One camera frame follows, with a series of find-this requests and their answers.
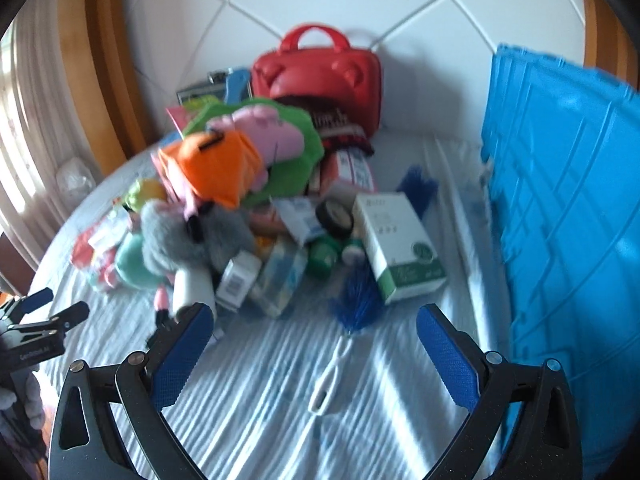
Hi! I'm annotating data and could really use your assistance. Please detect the colourful plastic hangers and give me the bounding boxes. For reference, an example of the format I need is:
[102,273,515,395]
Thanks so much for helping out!
[225,67,252,106]

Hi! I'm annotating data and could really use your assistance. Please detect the green plush toy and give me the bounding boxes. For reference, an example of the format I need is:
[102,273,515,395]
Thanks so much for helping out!
[182,100,326,206]

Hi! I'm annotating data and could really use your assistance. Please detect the pink pig plush teal dress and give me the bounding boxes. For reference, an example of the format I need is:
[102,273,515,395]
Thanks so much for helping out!
[112,235,176,291]

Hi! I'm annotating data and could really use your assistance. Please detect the small white barcode box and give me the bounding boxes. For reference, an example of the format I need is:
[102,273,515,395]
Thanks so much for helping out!
[216,250,263,311]

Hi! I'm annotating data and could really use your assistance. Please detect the person's left hand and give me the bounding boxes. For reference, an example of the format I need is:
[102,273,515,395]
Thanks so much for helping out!
[0,369,47,430]

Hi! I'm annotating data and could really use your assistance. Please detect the blue bristle brush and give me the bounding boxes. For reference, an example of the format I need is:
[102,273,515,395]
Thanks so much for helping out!
[397,164,441,221]

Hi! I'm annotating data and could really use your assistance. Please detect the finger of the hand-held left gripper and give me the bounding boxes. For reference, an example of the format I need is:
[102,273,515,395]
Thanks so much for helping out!
[10,301,91,342]
[0,287,55,322]

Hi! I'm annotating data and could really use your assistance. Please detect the red snack packet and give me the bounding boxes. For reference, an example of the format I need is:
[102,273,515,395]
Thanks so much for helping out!
[70,215,131,291]

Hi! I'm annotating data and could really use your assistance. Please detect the white plastic bottle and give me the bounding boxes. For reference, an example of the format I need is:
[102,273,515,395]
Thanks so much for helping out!
[171,265,218,321]

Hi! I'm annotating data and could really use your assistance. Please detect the light green frog plush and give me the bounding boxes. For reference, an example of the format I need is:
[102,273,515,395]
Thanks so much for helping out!
[122,177,168,213]

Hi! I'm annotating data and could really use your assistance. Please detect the pale blue carton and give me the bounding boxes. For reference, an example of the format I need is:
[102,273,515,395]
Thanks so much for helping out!
[250,237,310,318]

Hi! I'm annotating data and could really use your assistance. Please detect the blue and white carton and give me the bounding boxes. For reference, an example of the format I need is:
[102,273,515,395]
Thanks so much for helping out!
[272,197,326,246]

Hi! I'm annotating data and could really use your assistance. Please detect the blue plastic crate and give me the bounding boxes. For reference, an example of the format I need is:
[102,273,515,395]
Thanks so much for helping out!
[480,42,640,471]

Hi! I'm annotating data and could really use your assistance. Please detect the white and green box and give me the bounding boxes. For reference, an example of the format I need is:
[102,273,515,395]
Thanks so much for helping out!
[352,192,448,306]

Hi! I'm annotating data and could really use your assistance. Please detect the black tape roll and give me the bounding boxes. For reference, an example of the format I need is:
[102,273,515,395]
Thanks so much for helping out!
[315,199,355,238]

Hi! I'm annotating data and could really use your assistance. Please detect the beige curtain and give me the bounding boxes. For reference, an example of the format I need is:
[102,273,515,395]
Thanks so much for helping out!
[0,0,106,281]

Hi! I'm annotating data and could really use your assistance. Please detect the brown wooden furniture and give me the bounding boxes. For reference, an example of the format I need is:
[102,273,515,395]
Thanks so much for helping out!
[0,230,36,301]

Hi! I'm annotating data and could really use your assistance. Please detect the wooden bed frame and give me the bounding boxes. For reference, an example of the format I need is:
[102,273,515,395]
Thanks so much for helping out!
[57,0,156,176]

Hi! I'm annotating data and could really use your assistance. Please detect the black gift box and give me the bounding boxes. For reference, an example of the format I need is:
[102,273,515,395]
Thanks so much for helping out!
[176,72,231,106]

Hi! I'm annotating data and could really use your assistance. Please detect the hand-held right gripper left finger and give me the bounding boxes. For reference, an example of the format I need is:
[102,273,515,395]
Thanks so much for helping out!
[47,302,218,480]

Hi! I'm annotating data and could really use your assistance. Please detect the green jar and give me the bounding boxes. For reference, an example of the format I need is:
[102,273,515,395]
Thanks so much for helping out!
[306,235,346,276]

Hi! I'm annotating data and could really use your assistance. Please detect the grey plush toy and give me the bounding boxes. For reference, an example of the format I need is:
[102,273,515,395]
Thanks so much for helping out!
[140,200,256,276]

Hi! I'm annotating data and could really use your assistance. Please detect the orange plush toy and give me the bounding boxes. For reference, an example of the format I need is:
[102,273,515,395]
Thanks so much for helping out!
[157,130,266,211]

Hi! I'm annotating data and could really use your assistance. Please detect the red and white box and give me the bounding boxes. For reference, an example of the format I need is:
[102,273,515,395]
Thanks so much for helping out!
[320,150,378,196]

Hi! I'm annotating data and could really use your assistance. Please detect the pink tissue pack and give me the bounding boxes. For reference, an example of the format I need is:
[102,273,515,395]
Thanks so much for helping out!
[166,105,201,136]

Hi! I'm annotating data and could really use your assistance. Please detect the blue bottle brush white handle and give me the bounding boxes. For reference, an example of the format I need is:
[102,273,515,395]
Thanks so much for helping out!
[307,262,386,416]

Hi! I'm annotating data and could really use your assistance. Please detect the small green-capped bottle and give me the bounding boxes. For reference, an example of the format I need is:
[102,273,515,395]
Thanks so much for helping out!
[341,237,366,266]

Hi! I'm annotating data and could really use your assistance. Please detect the pink plush toy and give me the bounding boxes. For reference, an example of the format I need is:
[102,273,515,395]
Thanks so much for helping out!
[207,107,306,166]

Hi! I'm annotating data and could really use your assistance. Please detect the clear plastic bag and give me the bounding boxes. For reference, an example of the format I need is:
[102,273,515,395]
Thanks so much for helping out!
[55,156,98,201]

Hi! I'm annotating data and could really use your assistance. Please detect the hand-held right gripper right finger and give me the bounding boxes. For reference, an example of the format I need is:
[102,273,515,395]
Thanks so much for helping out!
[416,302,583,480]

